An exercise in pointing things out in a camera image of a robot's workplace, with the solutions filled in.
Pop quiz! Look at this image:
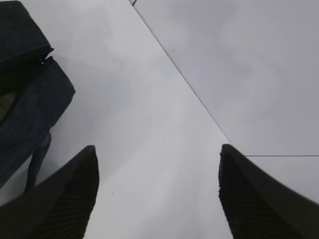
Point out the dark blue fabric bag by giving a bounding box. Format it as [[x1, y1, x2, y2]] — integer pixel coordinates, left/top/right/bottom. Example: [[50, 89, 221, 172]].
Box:
[[0, 0, 75, 191]]

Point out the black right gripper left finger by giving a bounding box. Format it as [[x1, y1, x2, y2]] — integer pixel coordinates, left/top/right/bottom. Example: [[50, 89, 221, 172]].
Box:
[[0, 145, 99, 239]]

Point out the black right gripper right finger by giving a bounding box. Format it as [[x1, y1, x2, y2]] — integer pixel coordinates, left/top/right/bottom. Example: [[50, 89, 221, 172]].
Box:
[[218, 144, 319, 239]]

